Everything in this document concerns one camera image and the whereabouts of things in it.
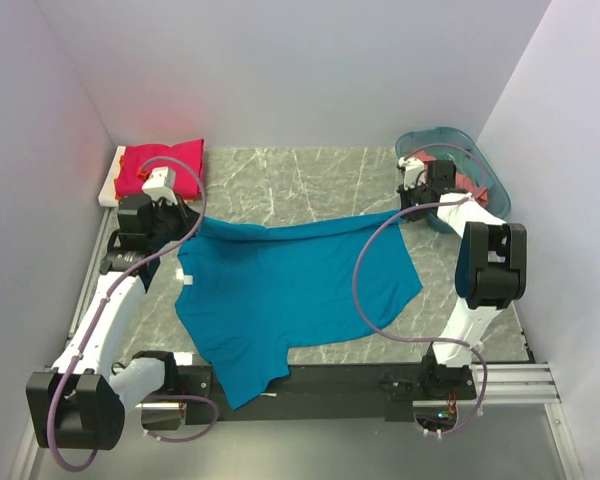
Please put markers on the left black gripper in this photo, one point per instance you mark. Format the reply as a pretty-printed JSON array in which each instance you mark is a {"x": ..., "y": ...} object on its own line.
[{"x": 183, "y": 212}]

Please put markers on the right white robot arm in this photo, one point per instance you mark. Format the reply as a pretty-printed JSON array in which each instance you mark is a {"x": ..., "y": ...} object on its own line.
[{"x": 490, "y": 270}]

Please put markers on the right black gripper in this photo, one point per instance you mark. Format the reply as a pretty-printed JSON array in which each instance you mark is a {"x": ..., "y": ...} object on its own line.
[{"x": 405, "y": 194}]

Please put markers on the blue t-shirt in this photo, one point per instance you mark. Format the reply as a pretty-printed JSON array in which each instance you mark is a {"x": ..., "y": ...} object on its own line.
[{"x": 257, "y": 292}]

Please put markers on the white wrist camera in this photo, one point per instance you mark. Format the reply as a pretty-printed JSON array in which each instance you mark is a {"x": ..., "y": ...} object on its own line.
[
  {"x": 159, "y": 186},
  {"x": 413, "y": 170}
]

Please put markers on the folded white t-shirt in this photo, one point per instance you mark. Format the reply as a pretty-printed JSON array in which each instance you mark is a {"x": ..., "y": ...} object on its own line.
[{"x": 107, "y": 196}]

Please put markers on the aluminium frame rail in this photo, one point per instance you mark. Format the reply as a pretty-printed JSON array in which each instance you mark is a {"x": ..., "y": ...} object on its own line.
[{"x": 499, "y": 383}]

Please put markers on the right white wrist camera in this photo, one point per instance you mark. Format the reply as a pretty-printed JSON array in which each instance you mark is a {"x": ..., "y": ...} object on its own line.
[{"x": 413, "y": 170}]

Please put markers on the black base beam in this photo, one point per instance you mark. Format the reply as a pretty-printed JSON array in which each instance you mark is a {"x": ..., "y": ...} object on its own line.
[{"x": 345, "y": 391}]

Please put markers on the salmon pink t-shirt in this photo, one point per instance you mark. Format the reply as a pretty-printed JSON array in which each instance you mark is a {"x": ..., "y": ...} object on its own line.
[{"x": 462, "y": 181}]

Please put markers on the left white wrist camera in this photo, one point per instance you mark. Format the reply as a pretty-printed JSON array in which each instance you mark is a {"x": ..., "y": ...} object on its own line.
[{"x": 159, "y": 186}]

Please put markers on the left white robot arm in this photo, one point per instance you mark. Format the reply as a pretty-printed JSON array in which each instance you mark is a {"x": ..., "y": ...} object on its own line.
[{"x": 78, "y": 403}]

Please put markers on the teal plastic basket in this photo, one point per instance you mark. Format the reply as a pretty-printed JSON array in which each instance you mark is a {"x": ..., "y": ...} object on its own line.
[{"x": 466, "y": 156}]

